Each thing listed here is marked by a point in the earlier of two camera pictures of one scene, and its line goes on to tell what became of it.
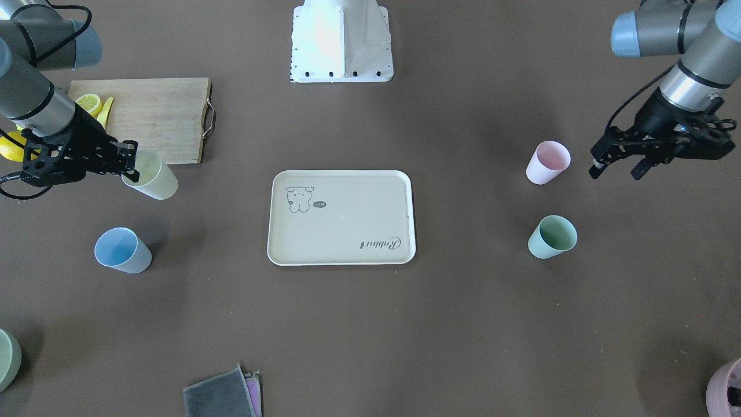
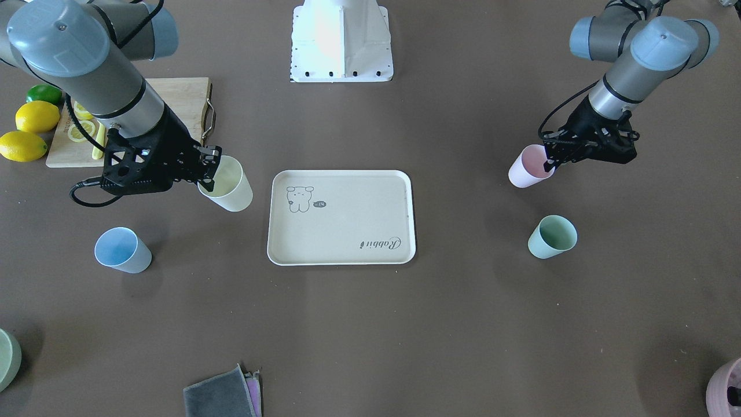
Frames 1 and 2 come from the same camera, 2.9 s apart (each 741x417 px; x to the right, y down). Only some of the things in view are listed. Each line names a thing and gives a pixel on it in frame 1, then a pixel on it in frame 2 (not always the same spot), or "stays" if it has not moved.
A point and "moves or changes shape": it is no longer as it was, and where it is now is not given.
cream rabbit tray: (341, 216) stays
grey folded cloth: (223, 395) stays
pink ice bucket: (723, 391) stays
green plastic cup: (554, 235) stays
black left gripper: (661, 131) to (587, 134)
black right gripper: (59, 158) to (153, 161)
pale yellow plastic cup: (156, 179) moves or changes shape
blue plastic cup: (120, 248) stays
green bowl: (11, 355) stays
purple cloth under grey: (253, 385) stays
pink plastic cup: (550, 159) moves or changes shape
